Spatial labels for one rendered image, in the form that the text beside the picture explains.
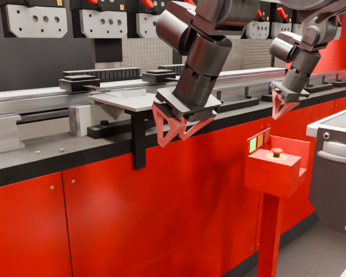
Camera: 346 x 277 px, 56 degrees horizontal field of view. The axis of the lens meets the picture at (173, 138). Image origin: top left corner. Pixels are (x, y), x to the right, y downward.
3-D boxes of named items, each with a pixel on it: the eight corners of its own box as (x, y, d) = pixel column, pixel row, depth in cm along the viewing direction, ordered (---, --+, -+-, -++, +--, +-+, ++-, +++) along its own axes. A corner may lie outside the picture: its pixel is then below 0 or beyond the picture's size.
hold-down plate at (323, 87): (310, 94, 186) (310, 88, 185) (301, 93, 190) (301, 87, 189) (333, 89, 205) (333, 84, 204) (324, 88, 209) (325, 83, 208)
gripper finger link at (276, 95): (261, 112, 94) (275, 83, 89) (276, 112, 98) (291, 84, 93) (277, 125, 90) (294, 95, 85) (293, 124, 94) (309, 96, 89)
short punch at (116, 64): (96, 69, 103) (94, 38, 101) (93, 68, 105) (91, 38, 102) (123, 67, 110) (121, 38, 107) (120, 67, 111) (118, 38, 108)
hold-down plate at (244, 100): (217, 113, 136) (217, 106, 135) (207, 111, 140) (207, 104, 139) (258, 104, 155) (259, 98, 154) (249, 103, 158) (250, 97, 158)
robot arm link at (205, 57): (219, 40, 44) (243, 40, 48) (186, 18, 47) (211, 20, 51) (200, 84, 48) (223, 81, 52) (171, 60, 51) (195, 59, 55)
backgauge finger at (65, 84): (90, 97, 109) (89, 82, 108) (59, 89, 128) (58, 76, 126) (121, 93, 117) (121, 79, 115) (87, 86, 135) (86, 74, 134)
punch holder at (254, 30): (249, 39, 145) (251, -1, 141) (234, 39, 151) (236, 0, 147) (268, 39, 155) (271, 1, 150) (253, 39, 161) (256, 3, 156)
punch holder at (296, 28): (295, 39, 171) (299, 5, 166) (280, 39, 177) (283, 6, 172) (309, 39, 180) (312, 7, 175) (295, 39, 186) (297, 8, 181)
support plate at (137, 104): (135, 111, 84) (135, 107, 84) (88, 99, 103) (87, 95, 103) (186, 103, 95) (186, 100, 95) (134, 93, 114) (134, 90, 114)
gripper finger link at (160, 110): (139, 136, 58) (155, 91, 52) (168, 128, 63) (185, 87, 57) (163, 160, 54) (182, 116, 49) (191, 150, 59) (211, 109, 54)
